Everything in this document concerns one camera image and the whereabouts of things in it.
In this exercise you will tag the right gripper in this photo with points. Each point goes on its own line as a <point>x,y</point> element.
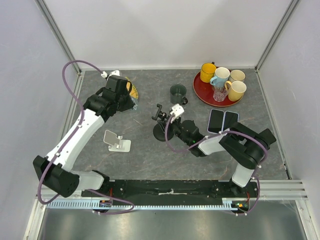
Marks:
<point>179,119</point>

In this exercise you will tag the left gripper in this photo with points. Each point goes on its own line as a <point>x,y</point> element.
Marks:
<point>129,104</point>

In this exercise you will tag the black round phone stand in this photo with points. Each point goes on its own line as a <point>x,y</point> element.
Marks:
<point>159,129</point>

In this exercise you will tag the purple case phone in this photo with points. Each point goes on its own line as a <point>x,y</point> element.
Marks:
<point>216,120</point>

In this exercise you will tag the red round tray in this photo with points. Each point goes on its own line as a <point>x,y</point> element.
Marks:
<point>205,91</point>

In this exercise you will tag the light blue case phone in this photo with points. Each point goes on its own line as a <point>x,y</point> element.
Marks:
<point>229,119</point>

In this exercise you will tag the clear case phone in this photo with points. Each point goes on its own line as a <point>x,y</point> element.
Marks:
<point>135,101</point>

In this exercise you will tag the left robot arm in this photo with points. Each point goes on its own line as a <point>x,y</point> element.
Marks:
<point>55,169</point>

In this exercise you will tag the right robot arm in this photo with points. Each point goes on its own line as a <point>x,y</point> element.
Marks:
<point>246,146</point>

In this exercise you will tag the white phone stand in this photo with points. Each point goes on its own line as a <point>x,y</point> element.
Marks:
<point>116,143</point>

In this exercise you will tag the yellow woven basket tray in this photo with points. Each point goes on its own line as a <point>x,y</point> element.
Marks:
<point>133,91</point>

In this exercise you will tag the dark green mug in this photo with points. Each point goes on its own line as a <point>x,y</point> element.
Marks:
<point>178,94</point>

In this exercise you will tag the clear drinking glass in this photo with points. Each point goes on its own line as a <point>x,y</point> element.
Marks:
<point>219,93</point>

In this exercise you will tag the pale yellow mug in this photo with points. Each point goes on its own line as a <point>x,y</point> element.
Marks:
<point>236,90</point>

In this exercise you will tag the white light blue mug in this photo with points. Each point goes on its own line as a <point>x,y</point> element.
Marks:
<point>221,75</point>

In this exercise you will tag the cream mug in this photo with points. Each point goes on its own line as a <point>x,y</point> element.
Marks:
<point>237,75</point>

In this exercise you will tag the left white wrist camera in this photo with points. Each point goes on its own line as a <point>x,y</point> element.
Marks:
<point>106,75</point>

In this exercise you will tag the light blue cable duct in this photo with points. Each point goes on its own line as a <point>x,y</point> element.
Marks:
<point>96,204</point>

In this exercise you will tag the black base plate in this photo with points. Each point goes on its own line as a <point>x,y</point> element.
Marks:
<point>177,192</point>

